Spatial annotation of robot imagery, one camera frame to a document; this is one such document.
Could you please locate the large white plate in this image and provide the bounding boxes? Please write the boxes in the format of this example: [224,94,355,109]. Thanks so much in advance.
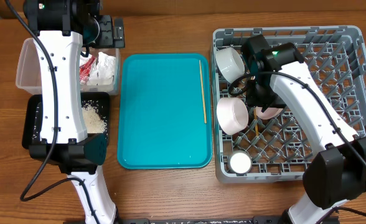
[255,107,283,119]

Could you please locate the white napkin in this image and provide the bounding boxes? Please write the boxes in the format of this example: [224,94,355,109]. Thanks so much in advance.
[81,52,118,86]

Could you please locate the red snack wrapper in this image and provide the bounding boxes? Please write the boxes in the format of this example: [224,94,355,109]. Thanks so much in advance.
[79,55,96,85]

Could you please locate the uncooked rice pile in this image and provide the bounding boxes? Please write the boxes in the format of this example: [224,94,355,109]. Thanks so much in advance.
[33,98,108,141]

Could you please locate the teal serving tray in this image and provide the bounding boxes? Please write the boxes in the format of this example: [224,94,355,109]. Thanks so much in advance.
[117,53,213,169]

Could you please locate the small white plate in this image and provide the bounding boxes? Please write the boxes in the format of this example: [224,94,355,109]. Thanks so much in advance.
[217,98,249,135]

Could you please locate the cardboard backdrop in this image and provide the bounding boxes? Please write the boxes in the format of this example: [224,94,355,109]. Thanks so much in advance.
[0,0,366,20]

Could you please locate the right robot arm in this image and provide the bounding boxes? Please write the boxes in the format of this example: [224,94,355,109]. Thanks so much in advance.
[240,35,366,223]

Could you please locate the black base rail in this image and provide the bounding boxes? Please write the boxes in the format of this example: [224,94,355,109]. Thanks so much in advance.
[116,215,280,224]

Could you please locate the grey bowl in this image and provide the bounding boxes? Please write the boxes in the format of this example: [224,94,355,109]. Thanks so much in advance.
[215,47,245,83]

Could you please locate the black rectangular tray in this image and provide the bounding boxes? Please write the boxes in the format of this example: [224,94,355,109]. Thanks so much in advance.
[22,92,110,149]

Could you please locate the clear plastic waste bin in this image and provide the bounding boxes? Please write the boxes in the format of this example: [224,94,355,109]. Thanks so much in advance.
[16,38,120,95]

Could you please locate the white cup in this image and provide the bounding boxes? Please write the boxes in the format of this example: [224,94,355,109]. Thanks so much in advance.
[227,151,252,175]

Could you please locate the grey dishwasher rack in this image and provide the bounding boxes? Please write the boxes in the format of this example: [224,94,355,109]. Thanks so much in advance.
[212,26,366,184]

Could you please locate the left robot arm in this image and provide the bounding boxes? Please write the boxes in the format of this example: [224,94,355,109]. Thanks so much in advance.
[23,0,119,223]

